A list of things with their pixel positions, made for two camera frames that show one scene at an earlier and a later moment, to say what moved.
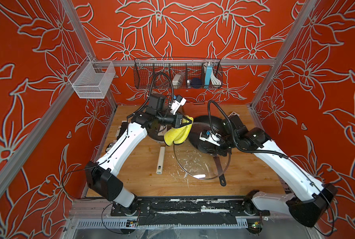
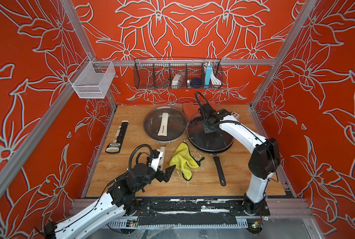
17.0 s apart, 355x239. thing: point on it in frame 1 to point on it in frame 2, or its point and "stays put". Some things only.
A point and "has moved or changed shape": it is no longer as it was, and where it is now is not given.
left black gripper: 178,120 to 168,172
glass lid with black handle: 193,159 has moved or changed shape
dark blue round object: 196,83 stays put
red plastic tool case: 199,108 stays put
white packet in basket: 177,80 stays put
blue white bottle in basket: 209,70 stays put
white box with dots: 234,113 stays put
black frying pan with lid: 214,125 stays put
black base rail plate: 189,211 stays put
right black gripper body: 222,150 to 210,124
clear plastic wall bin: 91,79 stays put
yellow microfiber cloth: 179,135 to 183,161
